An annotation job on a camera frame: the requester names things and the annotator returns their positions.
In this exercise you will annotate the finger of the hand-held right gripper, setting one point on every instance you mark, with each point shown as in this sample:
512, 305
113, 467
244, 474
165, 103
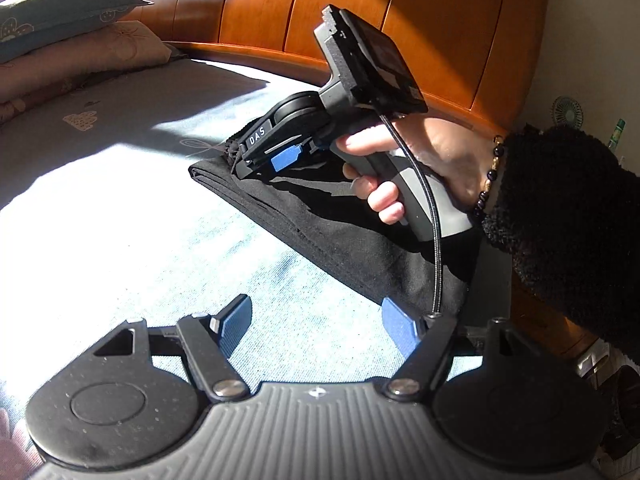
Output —
286, 157

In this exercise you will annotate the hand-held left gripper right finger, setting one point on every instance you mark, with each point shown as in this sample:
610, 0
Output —
400, 327

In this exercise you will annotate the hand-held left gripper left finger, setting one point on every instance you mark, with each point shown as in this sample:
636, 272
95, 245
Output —
237, 322

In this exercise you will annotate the person's right forearm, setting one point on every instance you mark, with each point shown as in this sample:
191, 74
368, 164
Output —
575, 210

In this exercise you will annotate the person's right hand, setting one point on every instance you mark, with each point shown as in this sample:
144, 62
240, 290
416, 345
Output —
450, 150

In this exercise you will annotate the blue floral bed sheet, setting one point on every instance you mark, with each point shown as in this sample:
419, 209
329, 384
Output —
125, 235

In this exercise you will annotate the wooden nightstand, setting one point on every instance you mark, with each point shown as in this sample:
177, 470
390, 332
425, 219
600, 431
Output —
545, 320

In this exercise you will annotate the small white desk fan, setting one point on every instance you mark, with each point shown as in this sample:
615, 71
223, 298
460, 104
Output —
567, 111

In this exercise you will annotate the pink floral folded quilt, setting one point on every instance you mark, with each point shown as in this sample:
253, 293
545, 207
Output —
75, 70

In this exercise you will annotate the green bottle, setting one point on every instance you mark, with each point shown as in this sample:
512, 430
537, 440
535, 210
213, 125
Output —
618, 135

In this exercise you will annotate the blue floral pillow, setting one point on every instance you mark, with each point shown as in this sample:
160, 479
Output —
50, 15

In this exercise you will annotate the wooden bed frame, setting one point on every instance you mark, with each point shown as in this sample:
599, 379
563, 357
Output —
350, 10

